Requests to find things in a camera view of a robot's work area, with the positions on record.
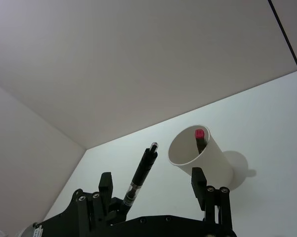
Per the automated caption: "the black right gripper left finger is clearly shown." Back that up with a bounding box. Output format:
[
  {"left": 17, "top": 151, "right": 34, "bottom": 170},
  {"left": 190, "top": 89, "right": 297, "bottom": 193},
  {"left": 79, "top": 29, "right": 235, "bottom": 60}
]
[{"left": 71, "top": 172, "right": 129, "bottom": 237}]

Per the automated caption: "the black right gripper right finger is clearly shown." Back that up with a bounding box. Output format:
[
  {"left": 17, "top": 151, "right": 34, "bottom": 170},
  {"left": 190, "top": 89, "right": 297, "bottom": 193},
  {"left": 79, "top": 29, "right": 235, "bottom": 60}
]
[{"left": 191, "top": 167, "right": 236, "bottom": 237}]

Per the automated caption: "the white cylindrical cup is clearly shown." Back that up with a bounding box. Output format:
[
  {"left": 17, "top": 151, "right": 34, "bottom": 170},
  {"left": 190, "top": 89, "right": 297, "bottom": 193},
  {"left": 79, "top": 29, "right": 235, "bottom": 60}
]
[{"left": 168, "top": 125, "right": 249, "bottom": 191}]

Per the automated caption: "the black pen with clear tip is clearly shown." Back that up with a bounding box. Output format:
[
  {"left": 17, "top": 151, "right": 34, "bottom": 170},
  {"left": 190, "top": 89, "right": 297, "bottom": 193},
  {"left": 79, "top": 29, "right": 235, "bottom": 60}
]
[{"left": 123, "top": 142, "right": 159, "bottom": 208}]

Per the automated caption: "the dark pen with red cap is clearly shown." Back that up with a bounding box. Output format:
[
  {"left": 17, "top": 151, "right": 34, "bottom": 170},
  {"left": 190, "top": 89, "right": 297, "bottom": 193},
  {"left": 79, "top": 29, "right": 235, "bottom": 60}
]
[{"left": 194, "top": 129, "right": 209, "bottom": 155}]

